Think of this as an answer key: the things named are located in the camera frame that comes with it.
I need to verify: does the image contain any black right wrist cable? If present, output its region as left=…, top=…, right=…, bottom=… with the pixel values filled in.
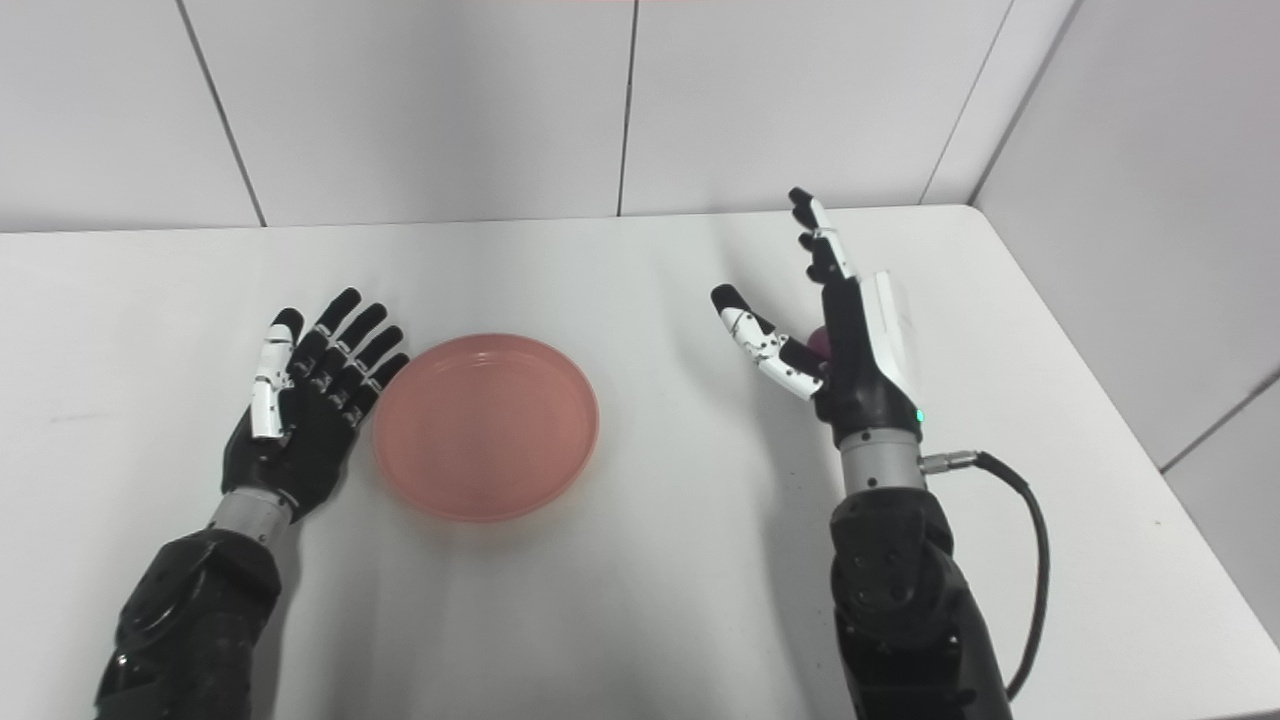
left=920, top=450, right=1051, bottom=703

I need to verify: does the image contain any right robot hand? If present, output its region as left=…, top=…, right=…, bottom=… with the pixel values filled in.
left=710, top=186, right=926, bottom=448

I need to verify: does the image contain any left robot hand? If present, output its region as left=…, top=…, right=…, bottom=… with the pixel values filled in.
left=220, top=287, right=411, bottom=524

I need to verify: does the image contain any pink round plate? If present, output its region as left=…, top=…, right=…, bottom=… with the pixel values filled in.
left=372, top=333, right=601, bottom=524

